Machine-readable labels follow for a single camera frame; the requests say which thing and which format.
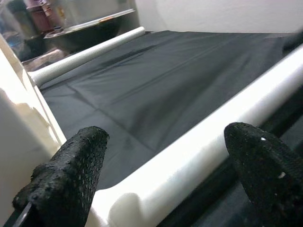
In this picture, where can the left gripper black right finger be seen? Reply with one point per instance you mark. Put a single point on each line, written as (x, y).
(272, 170)

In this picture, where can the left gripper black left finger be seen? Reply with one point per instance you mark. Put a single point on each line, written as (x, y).
(68, 170)

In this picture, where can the white plastic table leg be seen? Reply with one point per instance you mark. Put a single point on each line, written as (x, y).
(189, 156)
(82, 58)

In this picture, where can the white plastic children table top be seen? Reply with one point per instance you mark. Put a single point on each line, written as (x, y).
(19, 118)

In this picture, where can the beige cloth-covered bench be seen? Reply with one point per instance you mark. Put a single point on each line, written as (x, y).
(47, 59)

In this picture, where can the black tablecloth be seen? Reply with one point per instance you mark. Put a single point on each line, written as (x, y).
(154, 82)

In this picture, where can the black wok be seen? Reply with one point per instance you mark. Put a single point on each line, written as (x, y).
(82, 35)

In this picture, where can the clear plastic storage box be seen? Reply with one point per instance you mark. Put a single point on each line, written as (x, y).
(101, 20)

